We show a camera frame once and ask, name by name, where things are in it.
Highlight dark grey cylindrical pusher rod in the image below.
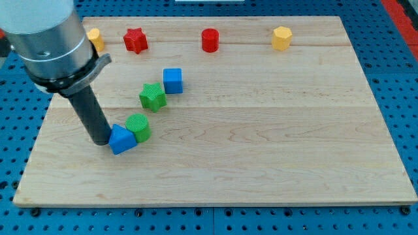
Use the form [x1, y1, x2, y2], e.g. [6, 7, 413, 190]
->
[68, 86, 111, 146]

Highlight blue triangular prism block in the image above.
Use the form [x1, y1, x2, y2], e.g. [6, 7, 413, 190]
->
[108, 124, 137, 155]

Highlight green cylinder block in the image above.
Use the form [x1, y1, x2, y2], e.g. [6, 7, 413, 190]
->
[125, 114, 152, 143]

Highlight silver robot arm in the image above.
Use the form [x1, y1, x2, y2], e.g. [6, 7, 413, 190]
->
[1, 0, 111, 146]

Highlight yellow block behind arm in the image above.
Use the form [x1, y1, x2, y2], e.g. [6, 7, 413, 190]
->
[87, 28, 105, 52]

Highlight blue cube block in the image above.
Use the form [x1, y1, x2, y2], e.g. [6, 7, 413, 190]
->
[163, 68, 183, 94]

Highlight green star block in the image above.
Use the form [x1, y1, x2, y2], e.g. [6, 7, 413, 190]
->
[139, 82, 167, 112]

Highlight red star block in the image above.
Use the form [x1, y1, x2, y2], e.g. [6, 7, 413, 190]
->
[123, 27, 148, 54]

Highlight red cylinder block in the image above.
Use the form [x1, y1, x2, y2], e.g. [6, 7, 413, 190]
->
[201, 28, 219, 53]

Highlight wooden board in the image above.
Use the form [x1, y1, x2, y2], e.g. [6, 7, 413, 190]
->
[14, 16, 417, 208]

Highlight yellow hexagon block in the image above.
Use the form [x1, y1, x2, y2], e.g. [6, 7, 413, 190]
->
[271, 26, 293, 51]

